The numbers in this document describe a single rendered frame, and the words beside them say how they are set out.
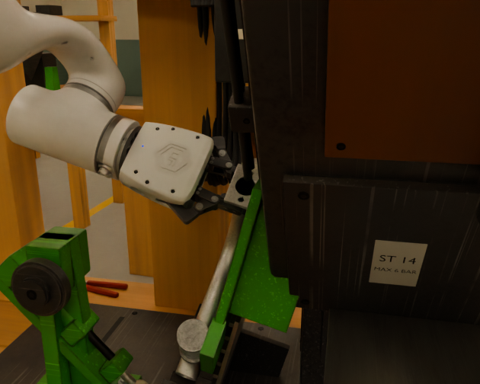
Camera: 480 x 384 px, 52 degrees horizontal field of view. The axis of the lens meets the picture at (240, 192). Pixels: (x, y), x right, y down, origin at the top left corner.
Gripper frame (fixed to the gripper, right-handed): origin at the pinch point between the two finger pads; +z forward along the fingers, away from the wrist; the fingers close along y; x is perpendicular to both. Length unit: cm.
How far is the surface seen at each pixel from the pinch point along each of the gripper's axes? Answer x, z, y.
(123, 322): 37.7, -14.2, -17.3
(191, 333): 0.5, 0.8, -18.8
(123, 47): 853, -429, 602
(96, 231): 300, -112, 59
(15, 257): 4.9, -24.4, -17.5
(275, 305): -4.0, 8.7, -13.2
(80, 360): 12.1, -12.6, -26.0
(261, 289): -4.9, 6.6, -12.3
